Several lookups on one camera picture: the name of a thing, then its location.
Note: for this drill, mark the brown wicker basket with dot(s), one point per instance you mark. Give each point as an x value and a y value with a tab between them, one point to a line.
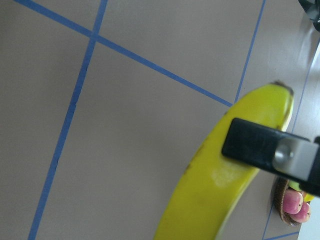
279	189

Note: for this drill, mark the pink peach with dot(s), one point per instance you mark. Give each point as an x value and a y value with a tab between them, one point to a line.
294	205

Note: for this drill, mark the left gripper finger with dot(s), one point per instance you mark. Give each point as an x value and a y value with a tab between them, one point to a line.
281	153

